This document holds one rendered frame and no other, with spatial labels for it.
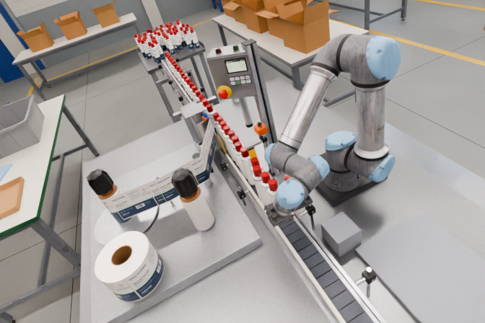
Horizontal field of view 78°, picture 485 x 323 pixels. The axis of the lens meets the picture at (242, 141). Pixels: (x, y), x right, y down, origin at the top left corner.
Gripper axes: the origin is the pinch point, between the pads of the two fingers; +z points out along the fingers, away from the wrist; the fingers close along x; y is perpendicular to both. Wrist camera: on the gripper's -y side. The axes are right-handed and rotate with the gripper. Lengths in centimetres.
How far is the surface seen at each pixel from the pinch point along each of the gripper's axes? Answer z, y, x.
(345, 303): -13.0, -0.3, 33.7
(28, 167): 88, 128, -125
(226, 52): -29, -6, -59
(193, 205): -1.7, 29.1, -18.5
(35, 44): 286, 174, -490
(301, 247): -1.5, 0.5, 13.6
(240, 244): 5.3, 19.4, 1.9
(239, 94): -16, -6, -47
